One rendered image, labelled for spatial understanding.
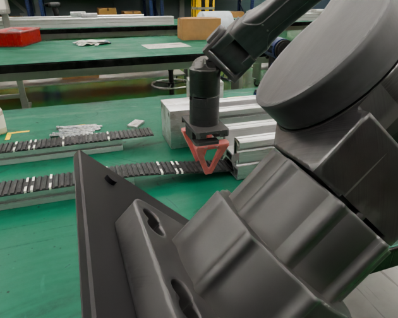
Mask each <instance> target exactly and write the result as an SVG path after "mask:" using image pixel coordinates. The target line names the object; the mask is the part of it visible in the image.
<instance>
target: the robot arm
mask: <svg viewBox="0 0 398 318"><path fill-rule="evenodd" d="M320 1H322V0H266V1H264V2H263V3H261V4H260V5H258V6H257V7H255V8H253V9H250V10H248V11H247V12H246V13H245V14H244V15H243V16H242V17H237V18H236V19H235V20H234V21H233V22H232V23H231V24H230V25H229V26H228V27H227V28H226V27H224V26H222V25H219V26H218V27H217V28H216V29H215V30H214V31H213V32H212V33H211V34H210V36H209V37H208V38H207V44H206V46H205V47H204V48H203V49H202V52H203V53H204V54H205V56H200V57H198V58H196V59H195V60H194V61H193V63H192V65H191V67H190V68H189V70H190V114H189V115H182V122H185V127H183V128H181V132H182V134H183V136H184V138H185V140H186V142H187V144H188V146H189V148H190V150H191V152H192V154H193V157H194V159H195V161H196V162H197V161H198V160H199V161H200V164H201V166H202V169H203V171H204V173H205V175H207V174H212V172H213V171H214V169H215V167H216V165H217V163H218V161H219V160H220V158H221V156H222V155H223V154H224V152H225V151H226V150H227V148H228V146H229V142H228V140H227V139H217V138H216V137H219V136H220V137H224V136H228V135H229V128H228V127H227V126H225V125H224V124H223V123H222V122H221V121H220V120H219V105H220V72H221V71H222V72H223V73H224V74H225V75H226V76H227V77H228V78H229V79H230V80H231V81H232V82H233V83H235V82H237V80H238V79H240V77H242V75H244V73H245V72H247V70H249V68H250V67H251V66H252V65H253V64H254V63H255V61H256V60H257V58H258V57H260V56H261V55H262V54H263V53H264V52H266V51H267V50H268V49H269V47H270V46H271V44H272V43H273V42H274V40H275V39H276V38H277V37H278V36H279V35H280V34H281V33H282V32H283V31H284V30H285V29H287V28H288V27H289V26H291V25H292V24H293V23H294V22H295V21H297V20H298V19H299V18H301V17H302V16H303V15H304V14H305V13H307V12H308V11H309V10H310V9H311V8H313V7H314V6H316V5H317V4H318V3H319V2H320ZM256 101H257V104H259V106H261V108H262V109H263V110H264V111H266V113H267V114H268V115H269V116H271V118H273V119H274V120H275V121H276V122H277V124H276V130H275V138H274V147H275V148H276V149H277V150H278V151H279V152H281V153H282V154H280V153H278V152H276V151H275V150H274V149H272V150H271V151H270V152H269V153H268V155H267V156H266V157H265V158H264V159H263V160H262V161H261V162H260V163H259V164H258V165H257V166H256V167H255V168H254V169H253V171H252V172H251V173H250V174H249V175H248V176H247V177H246V178H245V179H244V181H242V183H240V185H238V186H237V188H236V189H235V190H234V191H233V192H232V193H231V192H230V191H228V190H226V191H225V190H221V191H220V192H219V191H216V192H215V193H214V195H213V196H212V197H211V198H210V199H209V200H208V201H207V202H206V203H205V204H204V205H203V206H202V207H201V208H200V209H199V210H198V212H197V213H196V214H195V215H194V216H193V217H192V218H191V220H190V221H189V222H187V224H185V226H184V225H182V224H180V223H179V222H177V221H176V220H174V219H172V218H171V217H169V216H167V215H166V214H164V213H163V212H161V211H159V210H158V209H156V208H155V207H153V206H151V205H149V204H148V203H146V202H145V201H142V200H141V199H136V200H134V201H133V202H132V204H131V205H130V206H129V207H128V208H127V210H126V211H125V212H124V213H123V214H122V215H121V216H120V217H119V218H118V219H117V221H116V222H115V224H114V225H115V229H116V233H117V236H118V241H119V246H120V249H121V254H122V257H123V262H124V266H125V270H126V275H127V278H128V283H129V286H130V290H131V296H132V299H133V303H134V306H135V311H136V316H137V318H352V317H351V314H350V311H349V309H348V308H347V306H346V305H345V303H344V302H343V300H344V299H345V298H346V297H347V296H348V295H349V294H350V293H351V292H352V291H353V290H354V289H355V288H356V287H357V286H358V285H359V284H360V283H361V282H362V281H363V280H364V279H365V278H366V277H367V276H368V275H369V274H370V273H371V272H372V271H373V270H374V269H375V268H376V267H377V266H378V265H379V264H380V263H381V262H382V261H383V260H384V259H385V258H386V257H387V256H388V255H389V254H390V253H391V251H389V247H390V246H392V245H393V244H394V243H395V242H396V241H397V240H398V0H330V2H329V3H328V5H327V6H326V7H325V9H324V10H323V11H322V13H321V14H320V16H319V17H318V18H317V19H315V20H314V21H313V22H311V23H310V24H309V25H308V26H307V27H306V28H305V29H304V30H303V31H302V32H301V33H300V34H299V35H297V36H296V37H295V38H294V39H293V40H292V41H291V43H290V44H289V45H288V46H287V47H286V48H285V49H284V50H283V51H282V52H281V53H280V54H279V56H278V57H277V58H276V60H275V61H274V62H273V63H272V65H271V66H270V67H269V69H268V70H267V72H266V73H265V75H264V77H263V78H262V80H261V82H260V84H259V86H258V89H257V91H256ZM212 135H213V136H214V138H212ZM211 149H217V151H216V153H215V156H214V158H213V160H212V162H211V164H210V166H209V167H207V164H206V161H205V158H204V156H205V154H206V151H207V150H211Z"/></svg>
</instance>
